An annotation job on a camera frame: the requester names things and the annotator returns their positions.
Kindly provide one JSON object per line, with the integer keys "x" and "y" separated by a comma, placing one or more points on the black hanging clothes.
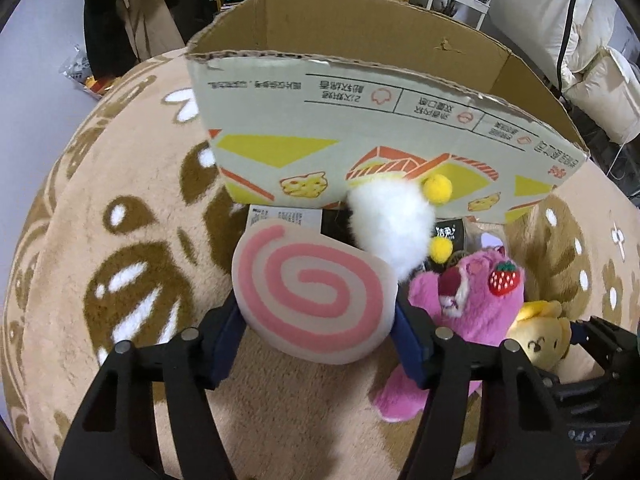
{"x": 102, "y": 30}

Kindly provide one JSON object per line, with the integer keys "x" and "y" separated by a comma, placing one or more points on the black packet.
{"x": 447, "y": 232}

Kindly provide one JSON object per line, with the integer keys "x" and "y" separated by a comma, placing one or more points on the white fluffy plush yellow pompoms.
{"x": 390, "y": 220}

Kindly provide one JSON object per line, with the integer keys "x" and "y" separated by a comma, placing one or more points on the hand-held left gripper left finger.
{"x": 220, "y": 352}

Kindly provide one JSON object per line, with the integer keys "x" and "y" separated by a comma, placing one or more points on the pink swirl plush cushion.
{"x": 310, "y": 280}

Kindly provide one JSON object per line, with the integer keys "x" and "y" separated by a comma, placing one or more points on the printed cardboard box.
{"x": 300, "y": 110}

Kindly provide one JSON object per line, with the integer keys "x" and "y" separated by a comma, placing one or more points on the yellow bear plush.
{"x": 539, "y": 346}

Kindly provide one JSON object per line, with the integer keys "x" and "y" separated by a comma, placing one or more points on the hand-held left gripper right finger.
{"x": 411, "y": 347}

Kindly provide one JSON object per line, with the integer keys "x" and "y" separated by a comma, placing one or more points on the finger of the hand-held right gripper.
{"x": 602, "y": 336}

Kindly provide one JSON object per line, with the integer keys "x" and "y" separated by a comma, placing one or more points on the beige hanging coat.
{"x": 150, "y": 15}

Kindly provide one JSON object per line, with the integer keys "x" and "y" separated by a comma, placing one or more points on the beige printed plush rug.
{"x": 125, "y": 260}

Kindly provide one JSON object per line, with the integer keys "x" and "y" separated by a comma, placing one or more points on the clear snack packet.
{"x": 82, "y": 72}

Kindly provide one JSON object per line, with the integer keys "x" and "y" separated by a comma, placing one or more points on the pink bear plush with strawberry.
{"x": 450, "y": 295}

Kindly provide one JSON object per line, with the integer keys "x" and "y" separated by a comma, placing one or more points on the white metal cart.
{"x": 462, "y": 0}

